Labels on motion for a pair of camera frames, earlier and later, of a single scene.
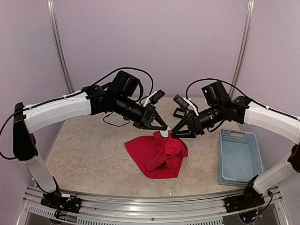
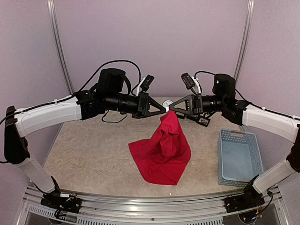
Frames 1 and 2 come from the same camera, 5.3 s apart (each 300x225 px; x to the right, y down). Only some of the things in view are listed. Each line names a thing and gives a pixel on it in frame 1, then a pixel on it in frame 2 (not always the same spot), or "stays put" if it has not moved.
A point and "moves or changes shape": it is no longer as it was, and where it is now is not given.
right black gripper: [198, 128] → [193, 104]
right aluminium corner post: [250, 10] stays put
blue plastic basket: [239, 161] stays put
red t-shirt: [159, 157] moves or changes shape
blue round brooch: [165, 133] → [166, 104]
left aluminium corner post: [57, 35] stays put
